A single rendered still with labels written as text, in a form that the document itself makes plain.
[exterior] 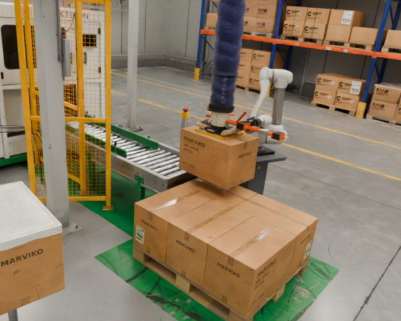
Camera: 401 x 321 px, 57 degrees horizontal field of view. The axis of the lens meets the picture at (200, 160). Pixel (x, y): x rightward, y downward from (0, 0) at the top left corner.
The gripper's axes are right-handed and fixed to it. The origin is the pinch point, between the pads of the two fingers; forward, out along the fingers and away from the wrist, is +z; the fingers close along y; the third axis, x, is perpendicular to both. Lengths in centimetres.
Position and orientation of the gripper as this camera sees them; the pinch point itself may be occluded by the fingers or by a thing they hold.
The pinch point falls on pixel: (244, 125)
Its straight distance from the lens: 322.5
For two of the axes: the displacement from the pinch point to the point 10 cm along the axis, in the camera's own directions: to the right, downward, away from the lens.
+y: -0.9, 9.3, 3.6
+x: -7.6, -3.0, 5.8
